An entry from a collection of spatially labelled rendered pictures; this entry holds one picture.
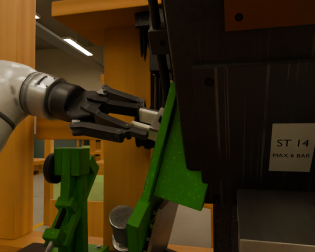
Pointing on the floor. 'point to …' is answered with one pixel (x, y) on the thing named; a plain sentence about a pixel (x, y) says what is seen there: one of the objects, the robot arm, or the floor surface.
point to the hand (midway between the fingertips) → (153, 125)
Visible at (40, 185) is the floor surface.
